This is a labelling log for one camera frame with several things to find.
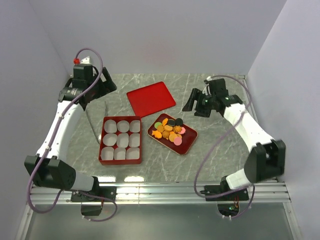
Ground dark red gold-rimmed tray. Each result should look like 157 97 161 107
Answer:
147 113 198 155

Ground metal tongs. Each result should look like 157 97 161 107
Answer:
84 100 108 145

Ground orange fish cookie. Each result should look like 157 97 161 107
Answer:
151 130 163 139

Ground pink round cookie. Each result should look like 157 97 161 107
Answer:
173 137 182 146

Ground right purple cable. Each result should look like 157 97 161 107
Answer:
193 74 256 220

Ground aluminium rail frame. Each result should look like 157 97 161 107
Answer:
30 180 291 205

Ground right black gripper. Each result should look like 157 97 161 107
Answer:
182 88 216 118

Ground orange flower cookie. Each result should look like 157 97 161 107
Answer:
162 118 169 126

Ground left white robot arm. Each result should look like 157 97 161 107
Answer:
24 59 117 201

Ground orange swirl cookie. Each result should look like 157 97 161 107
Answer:
172 125 182 134

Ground green round cookie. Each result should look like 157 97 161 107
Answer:
154 122 162 129

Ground red box lid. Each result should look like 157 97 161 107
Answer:
126 81 176 118

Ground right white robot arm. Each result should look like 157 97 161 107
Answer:
182 75 286 200

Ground black sandwich cookie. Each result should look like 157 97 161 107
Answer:
167 119 176 127
175 118 184 126

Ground orange sandwich cookie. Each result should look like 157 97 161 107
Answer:
168 133 178 142

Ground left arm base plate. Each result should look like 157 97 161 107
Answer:
70 186 117 203

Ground red cookie box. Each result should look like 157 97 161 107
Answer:
98 116 142 166

